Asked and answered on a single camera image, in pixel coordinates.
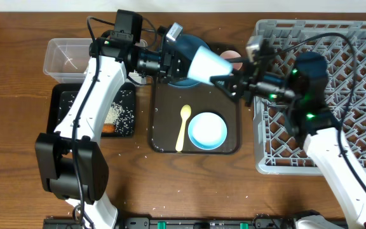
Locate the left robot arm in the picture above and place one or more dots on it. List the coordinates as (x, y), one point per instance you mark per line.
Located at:
(70, 161)

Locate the orange carrot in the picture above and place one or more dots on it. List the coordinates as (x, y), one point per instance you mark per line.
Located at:
(109, 128)

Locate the dark brown serving tray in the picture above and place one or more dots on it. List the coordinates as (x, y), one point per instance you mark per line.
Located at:
(165, 120)

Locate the white rice pile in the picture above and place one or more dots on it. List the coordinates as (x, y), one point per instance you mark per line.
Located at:
(122, 114)

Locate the grey dishwasher rack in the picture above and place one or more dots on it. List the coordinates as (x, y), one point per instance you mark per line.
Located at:
(274, 150)

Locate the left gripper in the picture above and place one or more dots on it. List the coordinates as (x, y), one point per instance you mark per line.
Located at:
(176, 58)

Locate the light blue plastic cup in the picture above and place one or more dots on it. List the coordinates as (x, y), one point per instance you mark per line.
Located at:
(206, 64)

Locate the pink plastic cup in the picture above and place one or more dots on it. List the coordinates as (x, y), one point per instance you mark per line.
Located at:
(231, 54)

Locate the yellow plastic spoon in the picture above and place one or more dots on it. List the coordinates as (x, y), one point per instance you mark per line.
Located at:
(185, 113)

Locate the clear plastic waste bin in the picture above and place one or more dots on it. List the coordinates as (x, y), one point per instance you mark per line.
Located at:
(67, 59)

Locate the dark blue plate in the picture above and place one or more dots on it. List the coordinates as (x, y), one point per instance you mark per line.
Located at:
(187, 46)

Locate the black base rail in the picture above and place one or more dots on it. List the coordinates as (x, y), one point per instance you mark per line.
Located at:
(259, 222)

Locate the black plastic tray bin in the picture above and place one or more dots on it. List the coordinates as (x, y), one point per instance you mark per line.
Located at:
(62, 98)

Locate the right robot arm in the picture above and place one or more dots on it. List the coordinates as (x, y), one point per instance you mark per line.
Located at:
(311, 122)

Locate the light blue bowl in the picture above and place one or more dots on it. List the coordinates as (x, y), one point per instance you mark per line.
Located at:
(207, 131)

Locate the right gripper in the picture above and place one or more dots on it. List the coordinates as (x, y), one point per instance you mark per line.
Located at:
(248, 84)

